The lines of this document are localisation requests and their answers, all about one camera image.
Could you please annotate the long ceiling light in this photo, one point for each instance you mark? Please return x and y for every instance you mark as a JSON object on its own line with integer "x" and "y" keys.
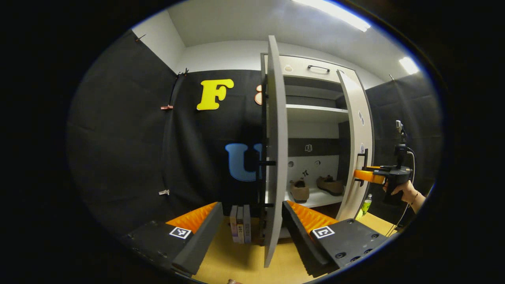
{"x": 335, "y": 12}

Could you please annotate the upright slim book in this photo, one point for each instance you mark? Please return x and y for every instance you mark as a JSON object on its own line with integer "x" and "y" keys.
{"x": 240, "y": 225}
{"x": 233, "y": 225}
{"x": 247, "y": 225}

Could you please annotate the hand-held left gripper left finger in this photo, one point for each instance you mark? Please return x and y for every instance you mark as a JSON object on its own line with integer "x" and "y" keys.
{"x": 199, "y": 244}

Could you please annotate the white cloth clip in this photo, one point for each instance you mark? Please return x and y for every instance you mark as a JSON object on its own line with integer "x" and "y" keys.
{"x": 164, "y": 192}

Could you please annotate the grey cabinet door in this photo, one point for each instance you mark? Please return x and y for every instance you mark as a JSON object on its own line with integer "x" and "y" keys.
{"x": 276, "y": 138}
{"x": 361, "y": 134}

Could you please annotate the grey cabinet drawer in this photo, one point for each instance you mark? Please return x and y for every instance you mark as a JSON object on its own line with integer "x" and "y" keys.
{"x": 303, "y": 70}

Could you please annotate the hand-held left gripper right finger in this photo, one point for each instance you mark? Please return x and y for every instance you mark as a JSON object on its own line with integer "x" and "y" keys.
{"x": 300, "y": 240}

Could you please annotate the brown fuzzy shoe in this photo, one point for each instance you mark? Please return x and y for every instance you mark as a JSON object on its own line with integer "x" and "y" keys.
{"x": 300, "y": 191}
{"x": 330, "y": 185}

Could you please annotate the green drink bottle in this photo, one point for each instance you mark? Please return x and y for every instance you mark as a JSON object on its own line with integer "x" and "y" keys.
{"x": 366, "y": 206}

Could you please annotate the grey shoe cabinet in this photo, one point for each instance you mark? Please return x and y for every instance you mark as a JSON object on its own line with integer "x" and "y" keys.
{"x": 311, "y": 114}

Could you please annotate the small ceiling light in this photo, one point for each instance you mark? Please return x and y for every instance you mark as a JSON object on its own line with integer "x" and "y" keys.
{"x": 408, "y": 66}

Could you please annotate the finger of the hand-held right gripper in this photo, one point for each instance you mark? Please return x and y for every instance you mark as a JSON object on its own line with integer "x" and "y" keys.
{"x": 380, "y": 168}
{"x": 369, "y": 176}

